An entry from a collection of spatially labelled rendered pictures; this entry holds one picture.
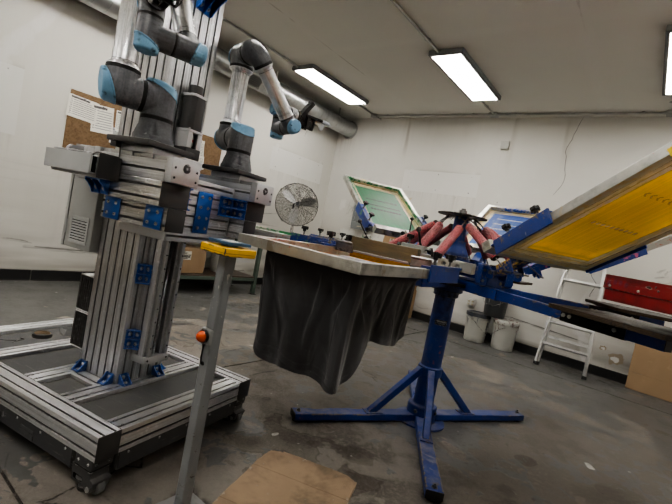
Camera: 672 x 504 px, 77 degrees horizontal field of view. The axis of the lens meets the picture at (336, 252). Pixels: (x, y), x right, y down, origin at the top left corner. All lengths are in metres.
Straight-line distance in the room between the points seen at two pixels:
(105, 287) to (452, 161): 5.24
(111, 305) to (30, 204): 3.00
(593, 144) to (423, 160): 2.21
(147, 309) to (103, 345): 0.27
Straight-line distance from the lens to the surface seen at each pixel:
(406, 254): 1.87
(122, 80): 1.75
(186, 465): 1.65
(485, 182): 6.24
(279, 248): 1.50
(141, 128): 1.76
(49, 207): 5.06
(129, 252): 2.03
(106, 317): 2.16
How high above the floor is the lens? 1.07
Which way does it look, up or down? 3 degrees down
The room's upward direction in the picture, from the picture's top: 11 degrees clockwise
